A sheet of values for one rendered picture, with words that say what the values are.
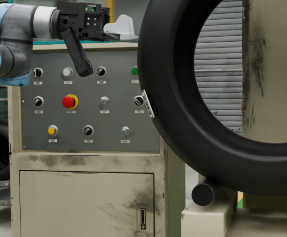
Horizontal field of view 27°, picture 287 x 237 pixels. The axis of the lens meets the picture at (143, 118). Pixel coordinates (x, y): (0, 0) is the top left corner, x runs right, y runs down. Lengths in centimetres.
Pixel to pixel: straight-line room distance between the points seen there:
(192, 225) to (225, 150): 17
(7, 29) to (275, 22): 67
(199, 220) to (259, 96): 46
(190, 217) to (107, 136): 83
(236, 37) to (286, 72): 898
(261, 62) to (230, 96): 896
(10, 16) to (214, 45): 928
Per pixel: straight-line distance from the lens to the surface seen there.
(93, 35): 133
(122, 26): 134
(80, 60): 136
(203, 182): 123
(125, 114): 197
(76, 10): 138
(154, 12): 123
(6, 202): 491
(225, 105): 1055
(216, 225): 122
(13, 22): 142
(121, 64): 198
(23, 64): 141
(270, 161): 119
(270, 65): 155
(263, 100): 155
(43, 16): 139
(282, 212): 153
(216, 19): 1064
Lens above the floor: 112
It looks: 3 degrees down
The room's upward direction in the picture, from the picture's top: 1 degrees counter-clockwise
